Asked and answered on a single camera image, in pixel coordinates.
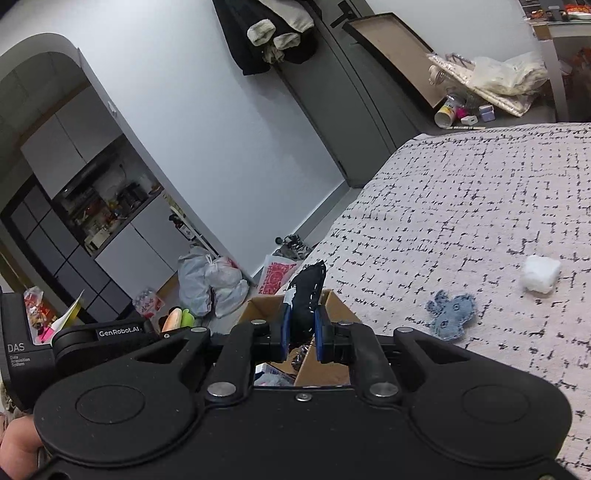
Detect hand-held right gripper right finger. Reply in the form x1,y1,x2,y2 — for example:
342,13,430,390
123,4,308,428
314,306,468,403

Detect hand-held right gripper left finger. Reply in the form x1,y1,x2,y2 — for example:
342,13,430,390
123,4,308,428
133,305,293,403

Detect brown cardboard box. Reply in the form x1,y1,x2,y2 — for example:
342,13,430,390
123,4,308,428
239,289,363,387

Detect black fabric pouch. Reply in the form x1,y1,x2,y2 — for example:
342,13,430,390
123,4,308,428
283,259,328,348

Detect burger squishy toy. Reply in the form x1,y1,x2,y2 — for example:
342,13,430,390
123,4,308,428
161,308,195,332

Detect person's left hand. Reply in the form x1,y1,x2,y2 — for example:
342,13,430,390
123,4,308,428
0,411,43,468

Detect colourful snack packets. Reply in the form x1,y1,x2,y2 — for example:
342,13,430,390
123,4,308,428
23,285,86,345

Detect white plastic bag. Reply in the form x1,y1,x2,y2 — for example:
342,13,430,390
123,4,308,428
205,258,250,319

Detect pink printed plastic bag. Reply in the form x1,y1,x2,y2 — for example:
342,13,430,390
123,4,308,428
256,253,306,296

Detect grey plastic bag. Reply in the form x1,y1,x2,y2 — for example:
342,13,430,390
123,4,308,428
177,246,218,317

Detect black white sneakers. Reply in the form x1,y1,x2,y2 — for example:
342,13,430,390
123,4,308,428
274,234,313,260

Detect white kitchen cabinet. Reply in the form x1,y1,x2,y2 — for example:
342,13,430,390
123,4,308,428
0,99,200,325

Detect white black-patterned bedspread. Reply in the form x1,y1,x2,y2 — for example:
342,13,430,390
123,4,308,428
286,121,591,480

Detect grey door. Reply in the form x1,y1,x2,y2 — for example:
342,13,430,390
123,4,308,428
276,0,417,189

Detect paper cup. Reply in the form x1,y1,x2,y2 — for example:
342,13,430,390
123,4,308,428
433,94,468,129

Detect dark framed board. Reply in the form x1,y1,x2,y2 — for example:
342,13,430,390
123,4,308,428
344,12,445,111

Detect hanging dark clothes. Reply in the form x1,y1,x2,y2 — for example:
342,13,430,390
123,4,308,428
212,0,320,77

